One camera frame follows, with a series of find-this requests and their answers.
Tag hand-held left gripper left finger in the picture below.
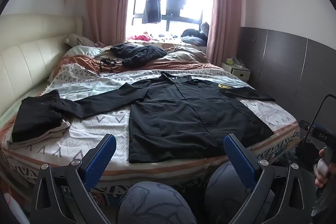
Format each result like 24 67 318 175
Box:
28 133 117 224

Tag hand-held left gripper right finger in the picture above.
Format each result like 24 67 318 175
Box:
223 134 315 224

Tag black long-sleeved shirt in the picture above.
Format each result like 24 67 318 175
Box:
59 71 276 164

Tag dark pile of clothes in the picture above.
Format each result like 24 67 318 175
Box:
181 22 211 45

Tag person's right hand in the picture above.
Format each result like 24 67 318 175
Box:
314 148 336 188

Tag person's right leg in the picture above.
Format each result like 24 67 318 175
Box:
204 163 266 224

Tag person's leg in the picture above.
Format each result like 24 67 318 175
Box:
118 181 198 224
204 163 266 224

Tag round bed with patterned sheet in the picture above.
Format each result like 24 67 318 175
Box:
0 63 300 189

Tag folded beige garment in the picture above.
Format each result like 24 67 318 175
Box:
7 119 72 149

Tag person's left leg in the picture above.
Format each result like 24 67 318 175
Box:
118 181 198 224

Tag folded black garment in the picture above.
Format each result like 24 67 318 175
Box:
12 89 64 143

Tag dark grey wardrobe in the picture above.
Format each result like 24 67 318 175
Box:
240 27 336 125

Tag white nightstand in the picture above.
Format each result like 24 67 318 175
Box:
220 60 251 81

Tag pale green pillow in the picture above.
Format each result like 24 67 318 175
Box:
65 45 104 58

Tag brown duvet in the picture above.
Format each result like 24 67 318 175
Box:
52 54 219 75

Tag black knitted sweater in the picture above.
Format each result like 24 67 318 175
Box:
110 43 167 68

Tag beige duvet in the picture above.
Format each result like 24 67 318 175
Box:
162 46 211 62

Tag grey plush toy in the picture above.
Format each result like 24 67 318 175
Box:
64 33 95 47

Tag cream padded headboard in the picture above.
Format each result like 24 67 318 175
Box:
0 13 84 117

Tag red cloth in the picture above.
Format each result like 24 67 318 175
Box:
133 33 156 42

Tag tangled black cables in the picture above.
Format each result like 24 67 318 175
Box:
86 56 124 76

